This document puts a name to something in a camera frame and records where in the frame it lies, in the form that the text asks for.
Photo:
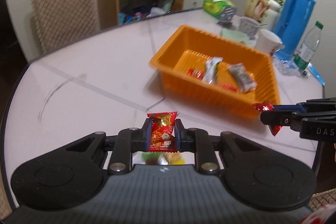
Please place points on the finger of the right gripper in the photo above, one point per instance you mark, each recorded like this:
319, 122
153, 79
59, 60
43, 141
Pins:
292, 120
291, 108

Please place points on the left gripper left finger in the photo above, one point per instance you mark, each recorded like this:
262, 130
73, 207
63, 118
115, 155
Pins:
125, 144

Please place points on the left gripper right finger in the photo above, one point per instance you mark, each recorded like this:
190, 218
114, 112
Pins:
201, 144

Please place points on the yellow candy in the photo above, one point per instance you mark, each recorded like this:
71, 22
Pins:
174, 158

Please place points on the green candy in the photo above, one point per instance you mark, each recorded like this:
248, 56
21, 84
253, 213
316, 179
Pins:
152, 158

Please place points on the red snack packet with pictures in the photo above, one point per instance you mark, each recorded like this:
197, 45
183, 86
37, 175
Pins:
162, 138

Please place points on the grey clear nut packet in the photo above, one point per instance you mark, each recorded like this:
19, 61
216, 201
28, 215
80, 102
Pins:
245, 81

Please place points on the red crinkled candy pack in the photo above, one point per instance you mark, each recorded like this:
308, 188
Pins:
230, 87

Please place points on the silver foil snack packet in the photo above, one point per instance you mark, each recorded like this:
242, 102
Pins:
211, 68

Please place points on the small red snack bar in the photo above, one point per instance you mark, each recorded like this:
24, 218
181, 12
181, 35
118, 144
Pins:
197, 74

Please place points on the red twist-wrapped candy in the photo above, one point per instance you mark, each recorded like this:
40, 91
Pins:
269, 116

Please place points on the blue flat box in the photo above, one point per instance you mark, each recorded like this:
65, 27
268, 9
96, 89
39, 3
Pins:
315, 73

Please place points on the clear toothpick box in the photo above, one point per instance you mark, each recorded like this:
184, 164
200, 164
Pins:
285, 67

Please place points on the round white dining table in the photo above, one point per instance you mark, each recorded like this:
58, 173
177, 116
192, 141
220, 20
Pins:
105, 83

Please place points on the clear water bottle green cap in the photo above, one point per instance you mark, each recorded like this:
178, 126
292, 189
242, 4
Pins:
308, 47

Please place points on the orange plastic tray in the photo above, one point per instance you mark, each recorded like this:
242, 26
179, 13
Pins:
189, 48

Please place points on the white cartoon mug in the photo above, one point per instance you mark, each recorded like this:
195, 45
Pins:
268, 42

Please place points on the blue thermos jug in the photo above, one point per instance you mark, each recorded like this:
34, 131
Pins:
291, 24

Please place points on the grey patterned mug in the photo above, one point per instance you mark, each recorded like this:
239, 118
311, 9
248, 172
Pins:
249, 26

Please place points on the green folded cloth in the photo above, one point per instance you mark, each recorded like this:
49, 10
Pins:
235, 35

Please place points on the white insulated bottle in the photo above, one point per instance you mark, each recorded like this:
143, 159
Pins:
271, 15

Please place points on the grey phone stand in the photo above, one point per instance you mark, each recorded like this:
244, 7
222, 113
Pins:
227, 14

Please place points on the green tissue box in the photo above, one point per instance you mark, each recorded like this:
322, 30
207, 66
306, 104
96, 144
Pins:
215, 7

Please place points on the beige quilted chair far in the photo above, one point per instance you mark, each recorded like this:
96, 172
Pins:
60, 22

